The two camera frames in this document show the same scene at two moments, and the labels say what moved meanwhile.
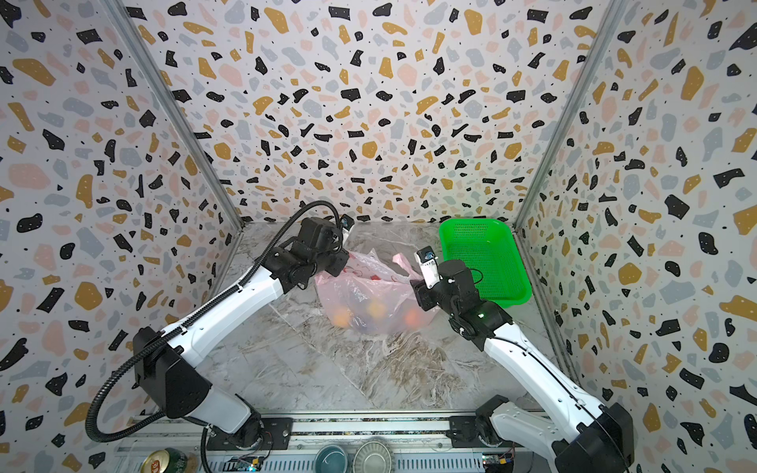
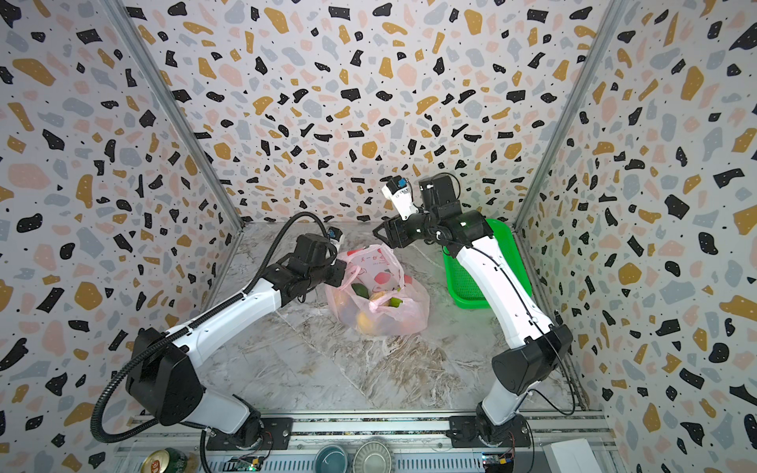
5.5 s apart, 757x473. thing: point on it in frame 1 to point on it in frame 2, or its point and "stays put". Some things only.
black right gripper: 424,295 to 394,231
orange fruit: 341,318 to 365,323
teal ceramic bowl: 331,459 stays put
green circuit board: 240,463 stays put
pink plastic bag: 374,295 stays put
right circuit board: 493,462 stays put
